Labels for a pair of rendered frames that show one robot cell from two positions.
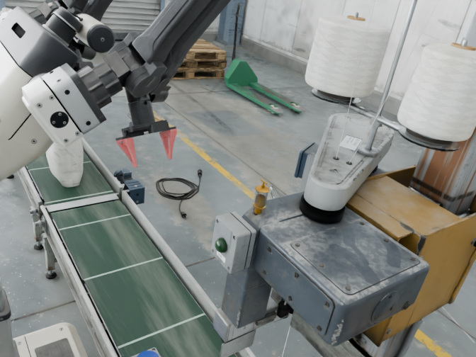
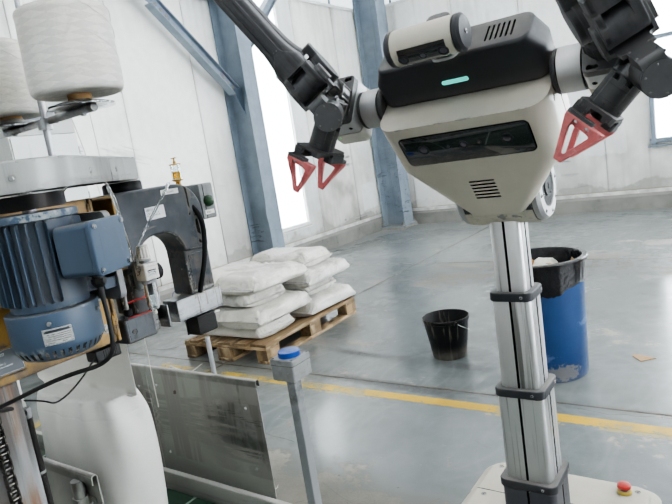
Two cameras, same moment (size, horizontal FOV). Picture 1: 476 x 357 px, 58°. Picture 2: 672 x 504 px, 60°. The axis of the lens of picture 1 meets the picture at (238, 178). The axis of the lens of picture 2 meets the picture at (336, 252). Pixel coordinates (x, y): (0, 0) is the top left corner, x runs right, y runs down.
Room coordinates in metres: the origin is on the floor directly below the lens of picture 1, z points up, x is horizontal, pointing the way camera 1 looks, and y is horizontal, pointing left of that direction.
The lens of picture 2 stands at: (2.24, -0.08, 1.35)
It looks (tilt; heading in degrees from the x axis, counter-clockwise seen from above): 9 degrees down; 165
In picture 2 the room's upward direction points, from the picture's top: 9 degrees counter-clockwise
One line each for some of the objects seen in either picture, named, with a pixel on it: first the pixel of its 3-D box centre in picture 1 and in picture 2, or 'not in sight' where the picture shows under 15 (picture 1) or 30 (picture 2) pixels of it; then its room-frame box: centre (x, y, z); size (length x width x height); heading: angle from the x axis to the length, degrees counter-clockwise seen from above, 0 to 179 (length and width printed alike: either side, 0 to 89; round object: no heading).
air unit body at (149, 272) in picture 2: not in sight; (149, 279); (0.89, -0.15, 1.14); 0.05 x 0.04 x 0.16; 129
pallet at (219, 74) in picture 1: (178, 66); not in sight; (6.65, 1.21, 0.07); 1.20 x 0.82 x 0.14; 127
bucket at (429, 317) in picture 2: not in sight; (447, 335); (-1.04, 1.43, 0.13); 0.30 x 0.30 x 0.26
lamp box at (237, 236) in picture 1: (232, 241); (197, 201); (0.68, -0.01, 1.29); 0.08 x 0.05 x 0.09; 39
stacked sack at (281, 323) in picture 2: not in sight; (245, 323); (-2.15, 0.30, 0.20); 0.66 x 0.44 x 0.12; 39
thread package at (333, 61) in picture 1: (346, 55); (70, 52); (1.03, -0.20, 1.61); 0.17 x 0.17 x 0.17
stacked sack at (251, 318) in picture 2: not in sight; (265, 307); (-2.03, 0.46, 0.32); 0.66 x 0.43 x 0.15; 131
